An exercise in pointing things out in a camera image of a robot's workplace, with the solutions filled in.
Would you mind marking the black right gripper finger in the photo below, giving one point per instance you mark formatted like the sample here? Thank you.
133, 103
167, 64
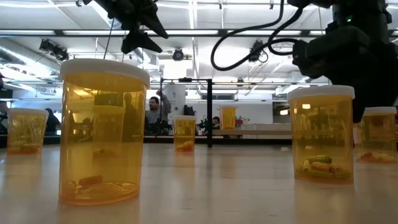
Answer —
359, 105

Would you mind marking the amber medicine bottle white cap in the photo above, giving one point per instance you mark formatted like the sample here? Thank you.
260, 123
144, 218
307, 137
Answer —
28, 130
184, 133
228, 119
102, 140
377, 137
321, 133

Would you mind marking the round black ceiling camera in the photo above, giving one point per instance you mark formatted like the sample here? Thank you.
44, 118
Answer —
178, 54

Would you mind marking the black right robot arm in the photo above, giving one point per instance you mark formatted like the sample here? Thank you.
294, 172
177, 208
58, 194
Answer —
357, 12

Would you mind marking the overhead light bar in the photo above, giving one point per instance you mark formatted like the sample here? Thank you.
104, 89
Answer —
59, 32

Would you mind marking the thin black background stand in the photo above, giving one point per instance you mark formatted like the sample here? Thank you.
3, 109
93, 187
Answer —
183, 80

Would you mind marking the black aluminium rig frame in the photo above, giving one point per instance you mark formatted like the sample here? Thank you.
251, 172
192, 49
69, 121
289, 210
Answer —
248, 140

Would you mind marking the black ceiling spotlight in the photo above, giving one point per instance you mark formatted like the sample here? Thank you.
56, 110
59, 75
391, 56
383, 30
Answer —
255, 49
54, 49

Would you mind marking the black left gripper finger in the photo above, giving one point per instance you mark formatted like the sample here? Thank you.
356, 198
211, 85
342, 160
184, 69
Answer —
155, 25
136, 40

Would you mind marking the person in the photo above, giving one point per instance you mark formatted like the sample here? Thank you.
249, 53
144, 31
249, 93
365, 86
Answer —
154, 116
216, 120
52, 123

